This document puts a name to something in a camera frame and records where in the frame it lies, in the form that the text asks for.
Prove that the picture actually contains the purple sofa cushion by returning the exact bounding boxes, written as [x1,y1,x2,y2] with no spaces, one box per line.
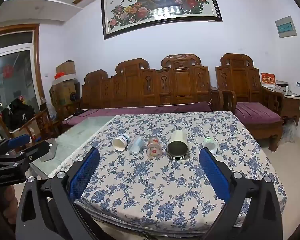
[62,101,212,126]

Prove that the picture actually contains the wooden side table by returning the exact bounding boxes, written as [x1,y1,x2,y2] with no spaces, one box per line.
[280,91,300,125]

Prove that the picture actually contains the striped white paper cup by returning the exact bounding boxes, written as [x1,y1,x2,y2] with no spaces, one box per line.
[112,133,130,152]

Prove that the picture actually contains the white router box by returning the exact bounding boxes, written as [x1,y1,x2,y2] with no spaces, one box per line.
[289,81,300,96]

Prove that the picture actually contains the grey wall electrical box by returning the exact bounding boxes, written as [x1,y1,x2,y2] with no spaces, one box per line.
[275,16,297,38]

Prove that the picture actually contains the glass balcony door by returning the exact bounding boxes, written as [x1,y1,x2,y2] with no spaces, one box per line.
[0,24,45,140]

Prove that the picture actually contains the carved wooden armchair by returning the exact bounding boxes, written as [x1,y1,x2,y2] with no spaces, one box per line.
[215,53,283,152]

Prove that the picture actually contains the clear plastic cup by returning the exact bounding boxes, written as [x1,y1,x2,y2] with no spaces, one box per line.
[127,135,145,153]

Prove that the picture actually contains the white plastic bag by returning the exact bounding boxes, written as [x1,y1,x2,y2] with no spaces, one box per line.
[280,119,297,144]

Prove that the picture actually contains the green white yogurt cup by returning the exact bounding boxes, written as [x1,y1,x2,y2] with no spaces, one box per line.
[203,137,218,154]

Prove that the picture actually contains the stacked cardboard boxes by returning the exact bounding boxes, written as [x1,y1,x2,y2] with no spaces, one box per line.
[49,60,80,108]

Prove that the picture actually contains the framed peacock flower painting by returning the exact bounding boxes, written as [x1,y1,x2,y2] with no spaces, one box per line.
[101,0,222,39]

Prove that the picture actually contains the purple armchair cushion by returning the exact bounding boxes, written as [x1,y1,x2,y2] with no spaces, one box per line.
[235,102,281,125]

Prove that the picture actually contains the small wooden chair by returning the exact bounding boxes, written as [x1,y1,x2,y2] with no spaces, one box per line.
[0,102,61,144]

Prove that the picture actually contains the red gift box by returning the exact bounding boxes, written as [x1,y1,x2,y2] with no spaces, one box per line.
[261,73,276,86]

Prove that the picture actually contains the glass cup red flowers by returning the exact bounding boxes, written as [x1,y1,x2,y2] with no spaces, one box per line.
[146,137,162,159]

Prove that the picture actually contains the cream metal tumbler cup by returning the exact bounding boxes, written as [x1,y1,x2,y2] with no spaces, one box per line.
[167,130,189,160]

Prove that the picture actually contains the blue floral tablecloth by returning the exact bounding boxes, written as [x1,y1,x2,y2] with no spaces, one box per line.
[56,112,287,234]

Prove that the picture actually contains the black desk fan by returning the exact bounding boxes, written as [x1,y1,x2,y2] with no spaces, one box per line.
[69,92,81,115]

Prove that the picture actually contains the carved wooden sofa bench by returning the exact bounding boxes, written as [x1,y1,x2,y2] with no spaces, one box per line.
[81,54,223,111]

